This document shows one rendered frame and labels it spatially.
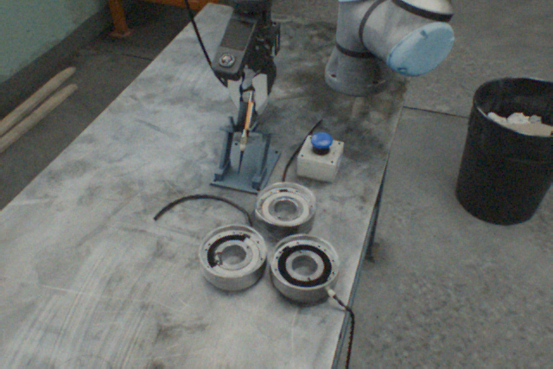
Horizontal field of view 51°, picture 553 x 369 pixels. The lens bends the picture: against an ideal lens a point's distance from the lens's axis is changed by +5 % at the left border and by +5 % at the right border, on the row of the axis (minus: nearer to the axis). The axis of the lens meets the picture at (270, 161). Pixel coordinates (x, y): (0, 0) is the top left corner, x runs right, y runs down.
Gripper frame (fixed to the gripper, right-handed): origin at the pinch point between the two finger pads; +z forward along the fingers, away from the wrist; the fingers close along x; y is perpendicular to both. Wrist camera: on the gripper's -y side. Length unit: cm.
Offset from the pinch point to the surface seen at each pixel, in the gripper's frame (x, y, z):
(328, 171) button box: -15.7, -1.2, 9.6
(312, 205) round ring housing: -15.0, -10.6, 9.7
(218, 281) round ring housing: -5.6, -29.8, 10.5
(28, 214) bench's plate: 30.9, -24.0, 13.1
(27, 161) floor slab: 117, 63, 91
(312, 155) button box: -12.2, 0.1, 7.8
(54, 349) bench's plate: 12.1, -44.2, 13.6
